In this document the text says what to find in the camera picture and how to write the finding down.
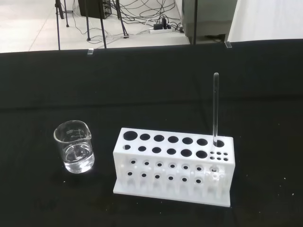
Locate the white test tube rack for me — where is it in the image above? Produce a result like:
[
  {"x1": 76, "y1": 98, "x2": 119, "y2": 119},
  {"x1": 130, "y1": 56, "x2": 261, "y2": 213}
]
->
[{"x1": 112, "y1": 127, "x2": 235, "y2": 208}]

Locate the clear glass rod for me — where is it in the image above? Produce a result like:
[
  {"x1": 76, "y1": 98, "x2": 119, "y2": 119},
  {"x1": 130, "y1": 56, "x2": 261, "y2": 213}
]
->
[{"x1": 212, "y1": 72, "x2": 220, "y2": 148}]

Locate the glass beaker with water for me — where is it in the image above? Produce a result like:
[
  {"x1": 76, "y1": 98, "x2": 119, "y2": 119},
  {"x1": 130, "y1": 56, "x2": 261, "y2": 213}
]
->
[{"x1": 53, "y1": 120, "x2": 95, "y2": 175}]

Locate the black power adapter block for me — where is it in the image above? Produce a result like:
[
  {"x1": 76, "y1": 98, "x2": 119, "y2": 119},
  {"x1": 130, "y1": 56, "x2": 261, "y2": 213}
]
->
[{"x1": 153, "y1": 17, "x2": 171, "y2": 30}]

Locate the black bench cloth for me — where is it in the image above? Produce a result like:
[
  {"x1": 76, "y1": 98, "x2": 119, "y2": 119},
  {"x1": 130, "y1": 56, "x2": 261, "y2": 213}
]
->
[{"x1": 0, "y1": 39, "x2": 303, "y2": 227}]

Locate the black tripod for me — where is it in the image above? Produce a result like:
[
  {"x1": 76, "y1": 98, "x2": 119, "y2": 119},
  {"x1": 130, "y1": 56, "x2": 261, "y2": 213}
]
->
[
  {"x1": 85, "y1": 0, "x2": 130, "y2": 49},
  {"x1": 54, "y1": 0, "x2": 70, "y2": 51}
]

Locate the black floor cable tangle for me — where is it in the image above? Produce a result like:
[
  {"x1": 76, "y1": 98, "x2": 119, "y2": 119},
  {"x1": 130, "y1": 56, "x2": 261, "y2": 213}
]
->
[{"x1": 111, "y1": 0, "x2": 183, "y2": 36}]

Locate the black computer case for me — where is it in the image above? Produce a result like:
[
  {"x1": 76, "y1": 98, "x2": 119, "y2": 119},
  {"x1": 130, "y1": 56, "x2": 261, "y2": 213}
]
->
[{"x1": 78, "y1": 0, "x2": 112, "y2": 20}]

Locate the white power strip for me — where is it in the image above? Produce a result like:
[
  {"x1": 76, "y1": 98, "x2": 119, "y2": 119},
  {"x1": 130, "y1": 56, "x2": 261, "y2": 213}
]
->
[{"x1": 149, "y1": 27, "x2": 173, "y2": 34}]

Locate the grey cabinet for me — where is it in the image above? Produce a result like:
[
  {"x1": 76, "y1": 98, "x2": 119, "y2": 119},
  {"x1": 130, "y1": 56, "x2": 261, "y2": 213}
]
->
[{"x1": 182, "y1": 0, "x2": 237, "y2": 45}]

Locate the black metal post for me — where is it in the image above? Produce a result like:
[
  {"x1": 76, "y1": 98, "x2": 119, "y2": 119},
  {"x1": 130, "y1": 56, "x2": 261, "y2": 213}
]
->
[{"x1": 192, "y1": 0, "x2": 197, "y2": 45}]

